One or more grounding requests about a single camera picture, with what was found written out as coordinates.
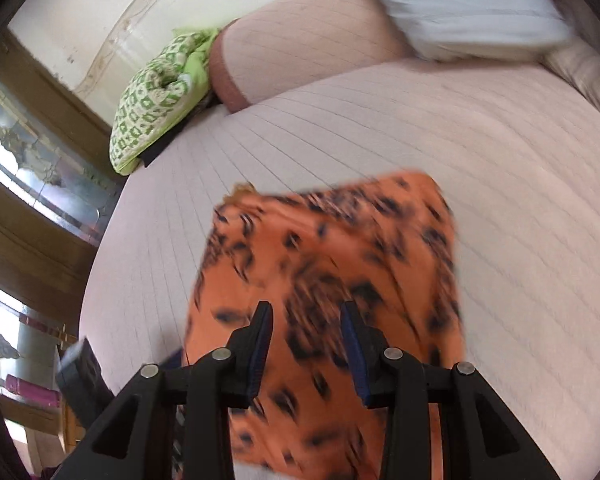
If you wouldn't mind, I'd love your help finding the wooden cabinet with glass panels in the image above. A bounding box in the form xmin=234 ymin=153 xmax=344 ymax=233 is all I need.
xmin=0 ymin=30 xmax=126 ymax=480

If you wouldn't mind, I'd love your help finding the pink quilted bolster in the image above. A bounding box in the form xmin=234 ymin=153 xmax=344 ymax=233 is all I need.
xmin=211 ymin=0 xmax=416 ymax=113

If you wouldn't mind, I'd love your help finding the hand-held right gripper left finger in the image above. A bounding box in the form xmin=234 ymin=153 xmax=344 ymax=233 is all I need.
xmin=55 ymin=301 xmax=274 ymax=480

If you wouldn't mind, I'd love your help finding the green patterned pillow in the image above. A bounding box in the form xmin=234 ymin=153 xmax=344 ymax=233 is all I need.
xmin=109 ymin=27 xmax=221 ymax=177

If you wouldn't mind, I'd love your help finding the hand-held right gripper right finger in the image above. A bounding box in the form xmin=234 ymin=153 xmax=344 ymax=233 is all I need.
xmin=341 ymin=301 xmax=563 ymax=480

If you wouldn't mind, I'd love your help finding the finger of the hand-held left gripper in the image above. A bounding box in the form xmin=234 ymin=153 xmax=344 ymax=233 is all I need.
xmin=159 ymin=347 xmax=187 ymax=370

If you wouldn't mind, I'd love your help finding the orange floral garment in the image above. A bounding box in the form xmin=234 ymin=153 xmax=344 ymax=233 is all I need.
xmin=180 ymin=172 xmax=466 ymax=480

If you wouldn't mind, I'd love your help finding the pink box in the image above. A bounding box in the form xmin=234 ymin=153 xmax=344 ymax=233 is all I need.
xmin=5 ymin=374 xmax=62 ymax=409

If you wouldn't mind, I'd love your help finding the pink quilted mattress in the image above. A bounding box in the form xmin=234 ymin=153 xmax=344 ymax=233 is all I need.
xmin=80 ymin=57 xmax=600 ymax=480

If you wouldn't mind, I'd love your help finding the white pillow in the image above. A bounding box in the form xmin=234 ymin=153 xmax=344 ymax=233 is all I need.
xmin=330 ymin=0 xmax=573 ymax=63

